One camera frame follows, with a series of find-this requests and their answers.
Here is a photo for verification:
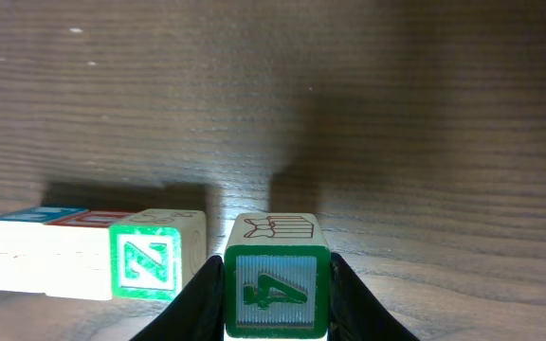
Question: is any blue sided wooden block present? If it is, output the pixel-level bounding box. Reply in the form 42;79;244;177
45;210;131;300

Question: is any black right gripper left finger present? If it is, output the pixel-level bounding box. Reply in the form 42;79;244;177
131;256;225;341

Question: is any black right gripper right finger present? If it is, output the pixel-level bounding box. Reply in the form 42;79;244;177
327;253;419;341

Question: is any yellow sided wooden block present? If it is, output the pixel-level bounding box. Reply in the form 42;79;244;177
0;206;86;294

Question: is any green number 4 block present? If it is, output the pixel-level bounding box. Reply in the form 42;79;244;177
224;213;331;339

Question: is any green letter N block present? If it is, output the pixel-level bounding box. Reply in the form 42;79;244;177
109;208;208;301

